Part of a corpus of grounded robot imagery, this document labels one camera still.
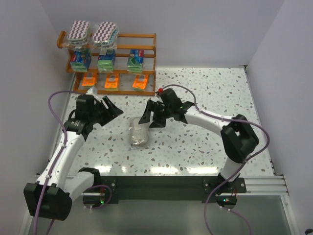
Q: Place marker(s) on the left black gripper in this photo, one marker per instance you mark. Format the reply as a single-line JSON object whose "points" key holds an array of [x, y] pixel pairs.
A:
{"points": [[102, 110]]}

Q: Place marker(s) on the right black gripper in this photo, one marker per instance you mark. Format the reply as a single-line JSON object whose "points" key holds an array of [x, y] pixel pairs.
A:
{"points": [[159, 111]]}

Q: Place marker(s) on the grey sponge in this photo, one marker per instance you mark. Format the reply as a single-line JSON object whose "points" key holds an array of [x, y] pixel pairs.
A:
{"points": [[139, 133], [105, 36]]}

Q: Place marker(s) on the orange sponge box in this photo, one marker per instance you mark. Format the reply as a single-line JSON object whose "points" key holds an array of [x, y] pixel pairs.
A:
{"points": [[90, 79], [112, 82], [141, 81]]}

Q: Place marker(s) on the blue label green sponge pack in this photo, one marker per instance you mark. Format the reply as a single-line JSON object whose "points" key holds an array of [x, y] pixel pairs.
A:
{"points": [[106, 61]]}

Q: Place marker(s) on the purple wavy striped sponge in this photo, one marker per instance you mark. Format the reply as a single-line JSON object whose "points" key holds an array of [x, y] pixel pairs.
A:
{"points": [[78, 35]]}

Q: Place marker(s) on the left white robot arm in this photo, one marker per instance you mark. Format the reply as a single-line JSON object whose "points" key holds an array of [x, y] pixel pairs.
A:
{"points": [[49, 197]]}

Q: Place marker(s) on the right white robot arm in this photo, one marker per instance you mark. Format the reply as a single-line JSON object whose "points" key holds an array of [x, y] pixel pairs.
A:
{"points": [[238, 137]]}

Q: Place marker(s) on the wooden two-tier shelf rack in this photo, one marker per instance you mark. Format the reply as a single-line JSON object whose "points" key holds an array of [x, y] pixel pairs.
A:
{"points": [[125, 42]]}

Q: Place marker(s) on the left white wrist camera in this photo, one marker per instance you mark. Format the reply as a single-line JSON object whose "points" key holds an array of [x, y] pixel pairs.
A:
{"points": [[92, 91]]}

